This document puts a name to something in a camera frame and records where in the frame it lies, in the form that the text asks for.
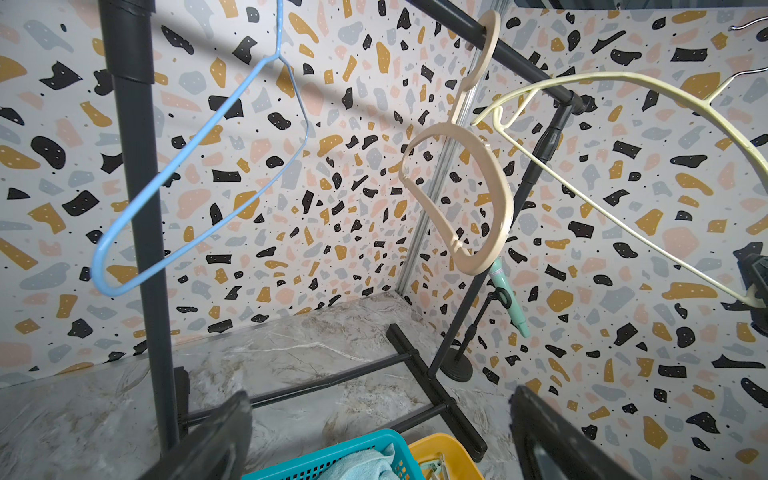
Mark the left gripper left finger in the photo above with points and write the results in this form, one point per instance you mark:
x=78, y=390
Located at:
x=216, y=449

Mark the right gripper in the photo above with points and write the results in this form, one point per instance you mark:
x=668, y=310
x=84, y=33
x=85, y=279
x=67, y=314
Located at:
x=752, y=265

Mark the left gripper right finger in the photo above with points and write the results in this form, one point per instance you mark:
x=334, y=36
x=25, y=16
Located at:
x=550, y=447

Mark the light teal towel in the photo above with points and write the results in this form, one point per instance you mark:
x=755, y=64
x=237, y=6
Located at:
x=364, y=465

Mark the yellow plastic tray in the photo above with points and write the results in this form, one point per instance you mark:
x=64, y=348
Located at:
x=441, y=456

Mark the teal plastic basket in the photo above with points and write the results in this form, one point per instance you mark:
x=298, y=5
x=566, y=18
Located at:
x=311, y=466

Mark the mint green microphone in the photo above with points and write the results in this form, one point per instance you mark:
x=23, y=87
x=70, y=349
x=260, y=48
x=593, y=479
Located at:
x=508, y=299

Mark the black clothes rack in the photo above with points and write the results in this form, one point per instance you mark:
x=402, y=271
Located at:
x=126, y=28

